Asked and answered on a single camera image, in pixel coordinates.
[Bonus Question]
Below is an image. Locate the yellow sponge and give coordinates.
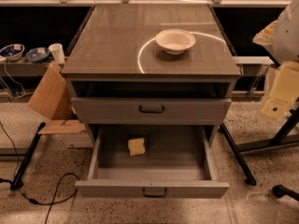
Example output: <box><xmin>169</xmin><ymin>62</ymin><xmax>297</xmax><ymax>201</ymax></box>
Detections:
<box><xmin>128</xmin><ymin>138</ymin><xmax>146</xmax><ymax>156</ymax></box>

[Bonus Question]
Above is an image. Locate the grey drawer cabinet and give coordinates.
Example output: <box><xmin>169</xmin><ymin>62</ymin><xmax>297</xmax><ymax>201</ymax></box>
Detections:
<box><xmin>63</xmin><ymin>3</ymin><xmax>240</xmax><ymax>140</ymax></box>

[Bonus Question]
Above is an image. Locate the black stand leg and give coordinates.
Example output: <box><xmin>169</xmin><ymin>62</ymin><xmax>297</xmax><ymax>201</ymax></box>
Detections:
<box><xmin>220</xmin><ymin>123</ymin><xmax>256</xmax><ymax>186</ymax></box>
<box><xmin>10</xmin><ymin>122</ymin><xmax>46</xmax><ymax>190</ymax></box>

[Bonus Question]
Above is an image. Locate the brown cardboard box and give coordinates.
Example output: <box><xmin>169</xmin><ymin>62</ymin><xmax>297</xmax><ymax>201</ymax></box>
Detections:
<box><xmin>28</xmin><ymin>62</ymin><xmax>85</xmax><ymax>134</ymax></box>

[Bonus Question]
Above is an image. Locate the white cable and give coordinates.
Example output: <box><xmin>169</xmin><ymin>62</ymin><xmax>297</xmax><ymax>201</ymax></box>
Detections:
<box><xmin>0</xmin><ymin>59</ymin><xmax>27</xmax><ymax>100</ymax></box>

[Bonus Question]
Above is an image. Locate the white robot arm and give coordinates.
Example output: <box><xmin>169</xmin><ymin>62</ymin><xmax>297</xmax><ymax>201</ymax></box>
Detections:
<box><xmin>253</xmin><ymin>0</ymin><xmax>299</xmax><ymax>119</ymax></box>

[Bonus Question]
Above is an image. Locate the white paper bowl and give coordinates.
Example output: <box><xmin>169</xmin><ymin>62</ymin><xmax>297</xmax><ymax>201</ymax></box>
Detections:
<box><xmin>155</xmin><ymin>29</ymin><xmax>196</xmax><ymax>55</ymax></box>

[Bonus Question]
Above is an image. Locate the black left stand leg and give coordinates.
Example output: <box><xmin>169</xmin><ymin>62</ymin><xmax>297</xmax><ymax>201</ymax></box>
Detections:
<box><xmin>10</xmin><ymin>122</ymin><xmax>46</xmax><ymax>190</ymax></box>

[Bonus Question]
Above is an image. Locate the blue bowl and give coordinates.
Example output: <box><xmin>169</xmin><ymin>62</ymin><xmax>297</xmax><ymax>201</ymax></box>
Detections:
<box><xmin>25</xmin><ymin>48</ymin><xmax>50</xmax><ymax>63</ymax></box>
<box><xmin>0</xmin><ymin>44</ymin><xmax>25</xmax><ymax>62</ymax></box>

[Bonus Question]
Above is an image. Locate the open middle drawer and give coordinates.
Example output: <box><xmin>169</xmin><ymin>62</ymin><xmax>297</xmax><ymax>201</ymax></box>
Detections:
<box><xmin>76</xmin><ymin>125</ymin><xmax>229</xmax><ymax>199</ymax></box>

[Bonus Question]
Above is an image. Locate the blue bowl right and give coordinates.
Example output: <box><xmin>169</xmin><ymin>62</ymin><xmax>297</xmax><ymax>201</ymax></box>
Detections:
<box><xmin>25</xmin><ymin>48</ymin><xmax>50</xmax><ymax>63</ymax></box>

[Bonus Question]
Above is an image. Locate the blue bowl left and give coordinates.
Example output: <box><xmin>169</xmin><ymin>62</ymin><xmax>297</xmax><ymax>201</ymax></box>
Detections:
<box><xmin>0</xmin><ymin>44</ymin><xmax>25</xmax><ymax>62</ymax></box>

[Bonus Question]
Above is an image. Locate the black cable on floor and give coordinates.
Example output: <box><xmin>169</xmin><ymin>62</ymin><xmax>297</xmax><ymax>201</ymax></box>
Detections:
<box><xmin>0</xmin><ymin>121</ymin><xmax>80</xmax><ymax>224</ymax></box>

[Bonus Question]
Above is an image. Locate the white paper cup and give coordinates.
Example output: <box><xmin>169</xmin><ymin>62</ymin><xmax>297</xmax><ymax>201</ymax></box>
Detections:
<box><xmin>49</xmin><ymin>43</ymin><xmax>64</xmax><ymax>64</ymax></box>

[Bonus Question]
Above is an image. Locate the closed upper drawer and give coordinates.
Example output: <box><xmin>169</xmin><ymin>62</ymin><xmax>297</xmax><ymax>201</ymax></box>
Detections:
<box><xmin>72</xmin><ymin>97</ymin><xmax>231</xmax><ymax>125</ymax></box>

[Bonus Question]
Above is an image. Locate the black right stand leg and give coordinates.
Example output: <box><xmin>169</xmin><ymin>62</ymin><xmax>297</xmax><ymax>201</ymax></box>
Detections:
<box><xmin>220</xmin><ymin>123</ymin><xmax>256</xmax><ymax>186</ymax></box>

